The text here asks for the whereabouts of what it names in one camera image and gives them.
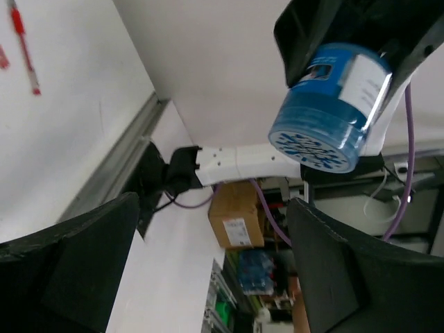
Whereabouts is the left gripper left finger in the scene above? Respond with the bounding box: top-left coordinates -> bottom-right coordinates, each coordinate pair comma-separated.
1,192 -> 139,332

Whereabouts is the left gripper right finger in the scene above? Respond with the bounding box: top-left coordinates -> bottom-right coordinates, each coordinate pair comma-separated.
287,198 -> 443,332

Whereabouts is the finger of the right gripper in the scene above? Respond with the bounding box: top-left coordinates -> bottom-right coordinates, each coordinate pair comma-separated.
273,0 -> 343,87
374,1 -> 443,87

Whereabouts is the blue slime jar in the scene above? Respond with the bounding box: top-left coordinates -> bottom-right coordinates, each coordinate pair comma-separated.
268,43 -> 393,173

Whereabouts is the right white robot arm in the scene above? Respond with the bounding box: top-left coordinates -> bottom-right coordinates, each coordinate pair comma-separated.
163,1 -> 443,194

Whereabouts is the cardboard box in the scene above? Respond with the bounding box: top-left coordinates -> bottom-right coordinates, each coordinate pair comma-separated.
208,181 -> 266,249

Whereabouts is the red pen cap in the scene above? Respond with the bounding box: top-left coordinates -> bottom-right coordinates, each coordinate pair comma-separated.
0,46 -> 10,70

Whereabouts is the red pen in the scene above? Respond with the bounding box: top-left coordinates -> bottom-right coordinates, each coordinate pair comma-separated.
7,0 -> 41,96

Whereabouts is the aluminium frame rail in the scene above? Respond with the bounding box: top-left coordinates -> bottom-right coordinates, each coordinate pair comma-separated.
58,94 -> 168,223

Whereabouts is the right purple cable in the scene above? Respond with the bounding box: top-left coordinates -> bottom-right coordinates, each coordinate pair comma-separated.
164,81 -> 417,249

